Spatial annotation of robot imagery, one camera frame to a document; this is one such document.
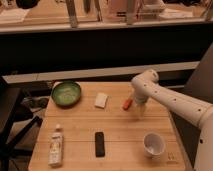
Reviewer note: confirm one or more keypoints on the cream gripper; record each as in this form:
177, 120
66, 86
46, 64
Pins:
140, 109

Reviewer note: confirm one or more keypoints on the orange red pepper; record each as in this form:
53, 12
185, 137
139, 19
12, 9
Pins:
127, 103

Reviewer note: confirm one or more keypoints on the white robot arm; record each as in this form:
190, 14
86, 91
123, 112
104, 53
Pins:
197, 112

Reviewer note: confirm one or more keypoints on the green ceramic bowl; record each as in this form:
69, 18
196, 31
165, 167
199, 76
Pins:
66, 93

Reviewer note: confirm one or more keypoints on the white paper cup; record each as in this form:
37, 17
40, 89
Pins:
153, 145

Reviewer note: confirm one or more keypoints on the white sponge block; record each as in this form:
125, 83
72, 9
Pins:
101, 100

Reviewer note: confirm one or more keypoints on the black remote control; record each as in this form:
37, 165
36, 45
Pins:
99, 144

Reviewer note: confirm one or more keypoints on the white plastic bottle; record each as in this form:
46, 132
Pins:
56, 147

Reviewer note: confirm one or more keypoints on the black chair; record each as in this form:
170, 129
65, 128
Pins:
11, 111

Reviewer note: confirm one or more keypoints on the metal rail bar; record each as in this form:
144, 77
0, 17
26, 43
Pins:
89, 73

